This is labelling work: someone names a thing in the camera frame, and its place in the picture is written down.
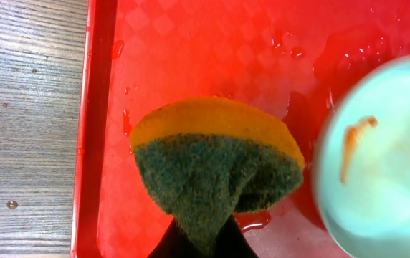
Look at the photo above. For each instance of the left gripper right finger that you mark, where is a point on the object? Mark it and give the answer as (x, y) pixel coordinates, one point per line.
(231, 243)

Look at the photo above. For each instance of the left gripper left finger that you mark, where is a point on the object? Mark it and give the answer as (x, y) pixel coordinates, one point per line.
(174, 243)

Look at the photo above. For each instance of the orange green scrub sponge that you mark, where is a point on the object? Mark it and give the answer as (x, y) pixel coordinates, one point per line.
(204, 159)

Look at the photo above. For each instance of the red plastic tray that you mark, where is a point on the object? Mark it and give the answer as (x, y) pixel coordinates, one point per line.
(289, 58)

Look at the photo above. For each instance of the right light blue plate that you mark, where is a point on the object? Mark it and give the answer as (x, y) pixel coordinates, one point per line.
(361, 165)

